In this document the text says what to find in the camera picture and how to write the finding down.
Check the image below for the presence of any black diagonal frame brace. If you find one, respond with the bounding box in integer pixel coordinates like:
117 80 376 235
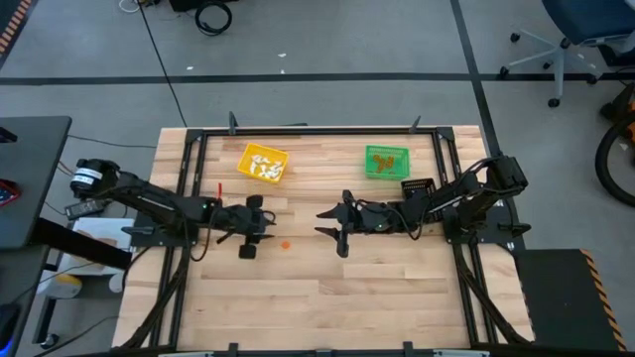
453 245 532 347
118 245 192 349

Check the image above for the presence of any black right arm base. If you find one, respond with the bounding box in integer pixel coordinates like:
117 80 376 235
443 197 533 245

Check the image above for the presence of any red object on desk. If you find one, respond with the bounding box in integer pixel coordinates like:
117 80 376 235
0 178 21 207

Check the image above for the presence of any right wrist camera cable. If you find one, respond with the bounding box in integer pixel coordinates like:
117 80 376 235
389 205 426 242

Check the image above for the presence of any yellow plastic basket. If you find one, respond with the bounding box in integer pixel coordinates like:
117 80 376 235
236 142 291 184

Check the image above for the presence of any black plastic basket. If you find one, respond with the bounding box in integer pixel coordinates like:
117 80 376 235
400 177 438 199

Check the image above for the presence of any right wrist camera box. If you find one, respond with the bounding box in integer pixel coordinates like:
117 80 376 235
360 200 396 233

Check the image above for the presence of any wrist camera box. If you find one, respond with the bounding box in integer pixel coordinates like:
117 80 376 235
360 200 396 233
220 205 254 233

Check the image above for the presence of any black floor cable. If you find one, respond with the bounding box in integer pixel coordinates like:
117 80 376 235
137 0 189 128

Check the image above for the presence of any coiled black cable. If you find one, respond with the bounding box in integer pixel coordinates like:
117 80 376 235
194 0 233 37

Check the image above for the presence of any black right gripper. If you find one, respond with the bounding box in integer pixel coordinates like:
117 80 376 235
315 189 366 259

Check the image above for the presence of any black power adapter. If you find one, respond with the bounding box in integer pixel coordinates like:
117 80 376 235
63 197 108 221

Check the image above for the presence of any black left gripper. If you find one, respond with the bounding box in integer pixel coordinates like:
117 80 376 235
238 194 277 260

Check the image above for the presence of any black table edge rail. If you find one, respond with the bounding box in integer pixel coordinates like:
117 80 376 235
186 126 455 141
113 346 635 357

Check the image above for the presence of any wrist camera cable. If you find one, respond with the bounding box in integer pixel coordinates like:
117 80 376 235
190 207 222 263
389 205 426 242

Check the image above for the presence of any black hose loop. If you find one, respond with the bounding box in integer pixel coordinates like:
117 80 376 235
594 83 635 207

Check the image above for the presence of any white cardboard box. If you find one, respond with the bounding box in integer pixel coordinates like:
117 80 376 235
71 217 135 277

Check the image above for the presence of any black side desk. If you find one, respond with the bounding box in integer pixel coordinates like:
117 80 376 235
0 116 73 249

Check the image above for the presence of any blue office chair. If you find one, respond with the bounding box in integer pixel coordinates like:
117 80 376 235
498 0 635 108

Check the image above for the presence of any yellow and white container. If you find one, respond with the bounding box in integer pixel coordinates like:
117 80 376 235
37 272 83 298

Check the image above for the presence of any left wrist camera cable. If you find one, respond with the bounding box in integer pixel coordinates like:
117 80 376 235
190 207 222 263

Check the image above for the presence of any green plastic basket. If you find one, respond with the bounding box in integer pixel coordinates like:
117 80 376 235
364 144 412 180

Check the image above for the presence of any black striped-edge floor mat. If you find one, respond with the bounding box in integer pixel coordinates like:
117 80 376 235
513 247 629 353

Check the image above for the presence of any black frame side rail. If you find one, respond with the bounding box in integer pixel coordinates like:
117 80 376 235
431 127 490 348
168 129 207 348

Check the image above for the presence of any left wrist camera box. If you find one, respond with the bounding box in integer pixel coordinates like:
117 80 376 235
220 205 254 233

